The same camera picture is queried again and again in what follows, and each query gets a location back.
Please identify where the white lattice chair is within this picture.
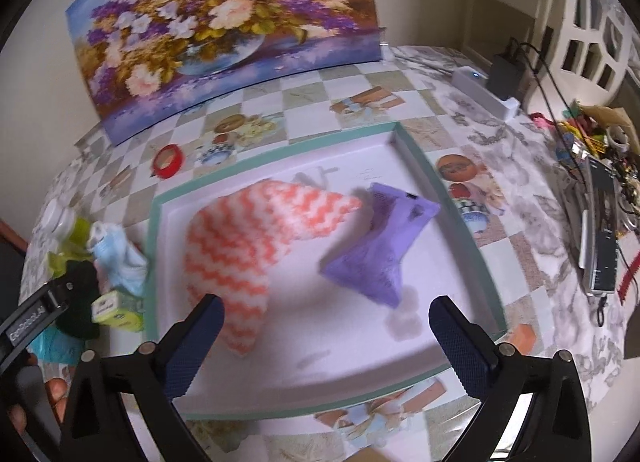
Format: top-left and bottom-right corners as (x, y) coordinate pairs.
(547, 0), (640, 107)

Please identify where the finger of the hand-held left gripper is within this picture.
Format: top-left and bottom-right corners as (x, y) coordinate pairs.
(42, 279), (76, 317)

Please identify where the small green box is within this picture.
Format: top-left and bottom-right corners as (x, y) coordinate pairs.
(91, 290), (146, 333)

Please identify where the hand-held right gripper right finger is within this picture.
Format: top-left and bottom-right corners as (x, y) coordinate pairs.
(428, 295), (593, 462)

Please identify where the floral painting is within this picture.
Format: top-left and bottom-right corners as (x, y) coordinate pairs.
(65, 0), (388, 147)

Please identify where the purple mesh pouch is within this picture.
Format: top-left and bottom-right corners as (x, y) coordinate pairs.
(320, 183), (442, 307)

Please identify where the orange zigzag cloth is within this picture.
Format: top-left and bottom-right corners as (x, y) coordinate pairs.
(185, 181), (363, 358)

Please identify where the checkered printed tablecloth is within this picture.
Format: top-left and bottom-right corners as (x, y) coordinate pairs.
(20, 44), (640, 462)

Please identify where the black cloth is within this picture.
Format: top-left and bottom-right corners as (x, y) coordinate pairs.
(54, 262), (101, 340)

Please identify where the black remote control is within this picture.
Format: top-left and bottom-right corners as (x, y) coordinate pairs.
(580, 157), (621, 295)

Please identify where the white wooden chair back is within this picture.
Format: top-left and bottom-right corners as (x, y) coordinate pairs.
(462, 0), (561, 67)

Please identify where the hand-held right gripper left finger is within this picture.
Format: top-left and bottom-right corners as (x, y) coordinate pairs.
(59, 293), (226, 462)

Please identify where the grey flat device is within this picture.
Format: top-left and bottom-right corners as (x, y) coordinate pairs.
(562, 177), (601, 267)

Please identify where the pile of colourful clutter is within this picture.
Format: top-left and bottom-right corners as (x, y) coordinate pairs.
(530, 102), (640, 183)

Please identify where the person's left hand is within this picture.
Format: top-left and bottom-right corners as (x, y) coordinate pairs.
(5, 374), (76, 438)

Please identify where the teal rimmed white tray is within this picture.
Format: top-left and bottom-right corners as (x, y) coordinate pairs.
(145, 122), (503, 420)

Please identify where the lime green cloth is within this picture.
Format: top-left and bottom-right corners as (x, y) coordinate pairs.
(47, 242), (96, 279)

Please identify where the white power strip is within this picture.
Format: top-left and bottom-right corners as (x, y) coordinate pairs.
(451, 66), (518, 120)

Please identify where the teal cloth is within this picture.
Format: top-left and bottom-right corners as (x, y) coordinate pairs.
(27, 327), (83, 365)

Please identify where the red strip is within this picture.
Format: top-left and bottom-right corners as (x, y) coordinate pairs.
(617, 252), (640, 303)

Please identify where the red tape roll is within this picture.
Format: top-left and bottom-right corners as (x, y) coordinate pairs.
(151, 144), (186, 179)

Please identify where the white bottle with green label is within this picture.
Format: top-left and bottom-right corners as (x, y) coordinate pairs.
(40, 197), (93, 255)

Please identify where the black cable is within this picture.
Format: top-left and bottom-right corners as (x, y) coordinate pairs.
(507, 39), (566, 153)

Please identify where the light blue cloth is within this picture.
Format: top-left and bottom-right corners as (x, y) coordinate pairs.
(87, 222), (151, 295)

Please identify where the black power adapter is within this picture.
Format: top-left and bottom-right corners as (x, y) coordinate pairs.
(487, 52), (526, 100)

